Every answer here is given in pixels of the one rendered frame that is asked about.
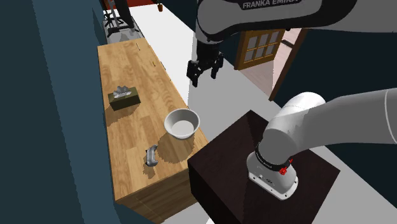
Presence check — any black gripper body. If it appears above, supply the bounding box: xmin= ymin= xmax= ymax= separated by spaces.
xmin=196 ymin=40 xmax=223 ymax=68

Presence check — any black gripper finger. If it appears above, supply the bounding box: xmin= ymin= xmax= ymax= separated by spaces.
xmin=210 ymin=52 xmax=225 ymax=80
xmin=186 ymin=59 xmax=207 ymax=88

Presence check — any light wooden chest of drawers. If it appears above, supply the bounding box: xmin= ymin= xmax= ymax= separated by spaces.
xmin=97 ymin=38 xmax=209 ymax=224

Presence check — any black stand with grey base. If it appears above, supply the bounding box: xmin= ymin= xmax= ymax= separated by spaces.
xmin=102 ymin=0 xmax=139 ymax=39

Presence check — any olive green tissue box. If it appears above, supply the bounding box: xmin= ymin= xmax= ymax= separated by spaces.
xmin=108 ymin=85 xmax=142 ymax=112

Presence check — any white bowl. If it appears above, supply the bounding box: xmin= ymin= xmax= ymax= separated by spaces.
xmin=164 ymin=108 xmax=201 ymax=141

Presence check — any dark brown robot stand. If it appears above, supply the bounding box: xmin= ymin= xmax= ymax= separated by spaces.
xmin=187 ymin=109 xmax=341 ymax=224

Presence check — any grey game controller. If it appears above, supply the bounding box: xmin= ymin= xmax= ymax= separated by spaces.
xmin=144 ymin=144 xmax=160 ymax=167

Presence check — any brown wooden door with panes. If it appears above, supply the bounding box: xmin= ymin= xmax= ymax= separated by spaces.
xmin=233 ymin=27 xmax=310 ymax=102

